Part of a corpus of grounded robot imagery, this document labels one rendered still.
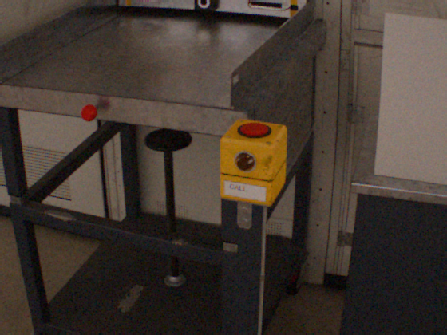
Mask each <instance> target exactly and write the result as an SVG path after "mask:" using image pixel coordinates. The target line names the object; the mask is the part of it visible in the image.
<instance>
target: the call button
mask: <svg viewBox="0 0 447 335"><path fill-rule="evenodd" d="M240 130H241V132H242V133H244V134H247V135H251V136H258V135H262V134H265V133H267V132H268V127H267V126H266V125H264V124H261V123H247V124H245V125H244V126H242V127H241V129H240Z"/></svg>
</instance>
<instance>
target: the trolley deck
mask: <svg viewBox="0 0 447 335"><path fill-rule="evenodd" d="M288 19H289V18H285V17H280V16H271V15H262V14H245V13H237V12H228V11H210V10H195V9H187V10H186V9H177V8H161V7H144V6H137V7H136V8H134V9H132V10H130V11H128V12H127V13H125V14H123V15H121V16H120V17H118V18H115V19H114V20H112V21H110V22H107V23H106V24H104V25H103V26H100V27H98V28H97V29H95V30H94V31H92V32H90V33H88V34H86V35H85V36H83V37H81V38H79V39H78V40H76V41H75V42H73V43H71V44H69V45H67V46H66V47H64V48H62V49H59V50H58V51H57V52H55V53H52V54H51V55H49V56H48V57H46V58H45V59H43V60H41V61H39V62H38V63H36V64H35V65H33V66H31V67H30V68H28V69H26V70H25V71H23V72H21V73H18V74H17V75H16V76H14V77H11V78H10V79H9V80H7V81H5V82H3V83H2V84H0V108H1V107H5V108H13V109H17V110H20V109H22V110H27V111H31V112H45V113H50V114H54V115H57V114H59V115H64V116H73V117H81V109H82V108H83V107H84V106H86V105H87V104H92V105H93V106H94V105H98V106H99V108H98V109H97V117H96V118H95V119H94V120H106V121H111V122H117V123H122V124H136V125H141V126H147V127H153V128H162V129H173V130H179V131H183V132H194V133H199V134H205V135H210V136H221V137H223V135H224V134H225V133H226V132H227V131H228V129H229V128H230V127H231V126H232V125H233V124H234V123H235V122H236V121H237V120H238V119H244V120H254V121H261V122H263V121H264V120H265V119H266V118H267V116H269V114H270V113H271V111H272V110H273V109H274V108H275V106H276V104H277V103H278V102H279V100H280V99H281V98H282V96H284V95H285V93H286V92H287V90H288V89H289V88H290V86H291V85H292V84H293V83H294V82H295V80H296V79H297V78H298V76H299V75H300V73H301V72H302V71H303V70H304V69H305V67H307V66H308V63H309V62H310V60H312V59H313V57H314V55H315V54H316V53H317V52H318V51H319V50H320V48H321V47H322V45H323V44H324V43H325V42H326V21H325V22H318V21H315V23H314V25H312V26H311V27H310V29H309V30H308V31H307V32H306V33H305V34H303V35H302V37H301V38H300V39H299V40H297V42H296V43H295V45H293V46H292V47H291V48H290V49H289V50H288V51H287V53H286V54H285V55H284V56H283V57H282V58H281V59H280V60H279V61H278V62H277V63H276V65H275V66H274V67H273V68H272V69H271V70H270V71H269V73H268V74H266V75H265V76H264V77H263V78H262V80H261V81H260V82H259V83H258V84H257V85H256V86H255V87H254V88H253V89H252V90H251V91H250V92H249V93H248V95H247V96H246V97H245V98H244V99H243V100H242V101H241V103H240V104H239V105H238V106H236V107H235V109H230V108H219V107H212V106H213V105H214V103H216V102H217V101H218V99H219V98H220V97H221V96H222V95H223V94H224V93H225V92H226V91H227V90H228V89H229V88H230V72H231V71H232V70H233V69H235V68H236V67H237V66H238V65H239V64H240V63H241V62H242V61H243V60H245V59H246V58H247V56H248V55H249V54H250V53H251V52H252V51H255V50H256V49H257V48H258V47H259V46H260V45H262V44H263V43H264V41H265V40H266V39H267V38H269V37H270V36H271V35H272V34H273V33H274V32H275V31H276V30H277V29H278V28H280V27H281V26H282V25H283V24H284V23H285V22H286V21H287V20H288Z"/></svg>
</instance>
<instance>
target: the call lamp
mask: <svg viewBox="0 0 447 335"><path fill-rule="evenodd" d="M234 164H235V166H236V167H237V168H238V169H239V170H240V171H243V172H251V171H253V170H255V167H256V165H257V160H256V158H255V156H254V155H253V154H252V153H251V152H249V151H239V152H237V153H236V154H235V157H234Z"/></svg>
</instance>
